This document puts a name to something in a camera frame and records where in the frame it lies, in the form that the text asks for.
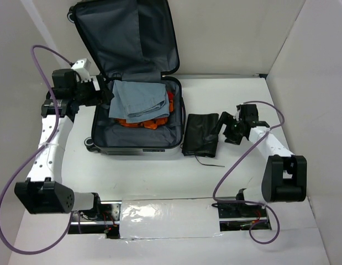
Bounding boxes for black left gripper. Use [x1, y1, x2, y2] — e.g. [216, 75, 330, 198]
[71, 74, 114, 107]

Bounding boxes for black garment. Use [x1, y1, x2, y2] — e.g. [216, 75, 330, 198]
[182, 113, 219, 158]

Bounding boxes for light blue denim jeans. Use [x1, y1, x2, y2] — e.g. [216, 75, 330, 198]
[108, 81, 170, 123]

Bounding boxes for grey-lined suitcase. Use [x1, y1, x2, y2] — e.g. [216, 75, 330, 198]
[69, 1, 186, 155]

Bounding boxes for orange patterned towel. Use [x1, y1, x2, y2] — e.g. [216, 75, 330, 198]
[115, 99, 176, 130]

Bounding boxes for red cloth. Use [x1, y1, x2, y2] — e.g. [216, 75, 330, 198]
[167, 92, 174, 103]

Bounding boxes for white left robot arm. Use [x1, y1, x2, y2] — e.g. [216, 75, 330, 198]
[14, 68, 113, 220]

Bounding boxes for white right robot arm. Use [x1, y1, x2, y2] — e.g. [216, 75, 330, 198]
[212, 100, 307, 216]

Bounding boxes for white taped cover sheet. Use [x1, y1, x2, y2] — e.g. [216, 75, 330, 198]
[119, 199, 221, 240]

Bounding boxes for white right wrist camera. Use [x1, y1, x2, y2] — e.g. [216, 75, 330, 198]
[234, 104, 242, 121]

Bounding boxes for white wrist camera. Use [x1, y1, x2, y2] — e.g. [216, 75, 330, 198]
[71, 58, 93, 82]
[234, 104, 242, 121]

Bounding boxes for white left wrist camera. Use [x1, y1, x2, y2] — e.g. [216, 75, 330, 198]
[71, 58, 93, 82]

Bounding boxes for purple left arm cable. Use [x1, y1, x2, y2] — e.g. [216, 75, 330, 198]
[0, 45, 83, 254]

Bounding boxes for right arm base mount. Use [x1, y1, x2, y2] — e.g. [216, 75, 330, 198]
[212, 203, 271, 232]

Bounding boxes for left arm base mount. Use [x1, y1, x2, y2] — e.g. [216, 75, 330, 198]
[68, 201, 122, 240]

